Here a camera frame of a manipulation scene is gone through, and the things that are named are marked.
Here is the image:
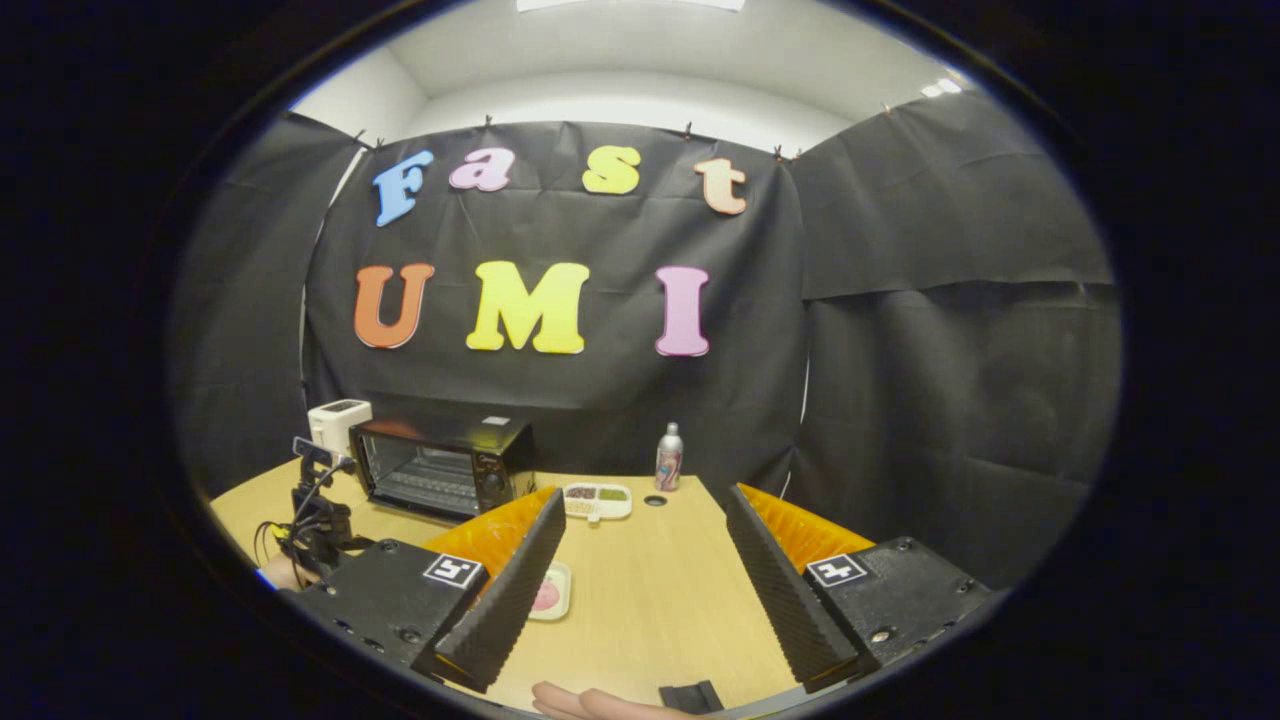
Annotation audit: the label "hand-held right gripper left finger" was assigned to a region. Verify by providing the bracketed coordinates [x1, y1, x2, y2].
[295, 487, 567, 693]

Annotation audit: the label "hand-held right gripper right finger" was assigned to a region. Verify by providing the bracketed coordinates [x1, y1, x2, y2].
[724, 483, 993, 693]

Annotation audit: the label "white plate of pink food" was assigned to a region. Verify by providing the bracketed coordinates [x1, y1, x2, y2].
[528, 562, 573, 622]

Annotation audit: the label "black electric oven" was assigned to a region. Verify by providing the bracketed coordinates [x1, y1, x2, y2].
[348, 415, 536, 524]

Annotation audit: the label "white toaster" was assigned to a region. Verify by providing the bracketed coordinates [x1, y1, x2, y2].
[307, 399, 373, 461]

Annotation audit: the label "white divided snack tray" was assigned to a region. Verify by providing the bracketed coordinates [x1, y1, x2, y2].
[562, 482, 634, 525]

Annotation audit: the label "silver bottle with printed label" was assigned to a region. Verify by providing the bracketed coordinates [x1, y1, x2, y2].
[655, 422, 685, 492]

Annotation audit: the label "large ceiling light panel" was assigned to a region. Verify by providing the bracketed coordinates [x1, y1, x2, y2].
[515, 0, 746, 13]

